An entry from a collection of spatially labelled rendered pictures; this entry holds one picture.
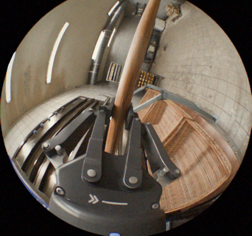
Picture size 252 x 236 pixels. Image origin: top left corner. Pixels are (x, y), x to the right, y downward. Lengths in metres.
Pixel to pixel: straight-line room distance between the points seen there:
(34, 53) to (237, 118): 2.65
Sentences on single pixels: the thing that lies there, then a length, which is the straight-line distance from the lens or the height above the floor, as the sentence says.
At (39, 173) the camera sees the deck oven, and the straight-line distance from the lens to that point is 0.78.
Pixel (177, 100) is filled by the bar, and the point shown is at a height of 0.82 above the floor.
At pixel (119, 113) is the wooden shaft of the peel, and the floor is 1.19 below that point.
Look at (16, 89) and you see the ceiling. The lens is 1.45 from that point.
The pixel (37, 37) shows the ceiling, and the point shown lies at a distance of 1.60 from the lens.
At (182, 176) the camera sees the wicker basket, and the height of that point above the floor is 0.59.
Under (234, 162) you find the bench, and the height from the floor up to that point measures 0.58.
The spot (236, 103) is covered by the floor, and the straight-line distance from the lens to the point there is 1.26.
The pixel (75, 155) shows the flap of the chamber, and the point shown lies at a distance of 0.58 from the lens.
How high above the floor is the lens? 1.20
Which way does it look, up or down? 6 degrees down
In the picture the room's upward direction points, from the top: 76 degrees counter-clockwise
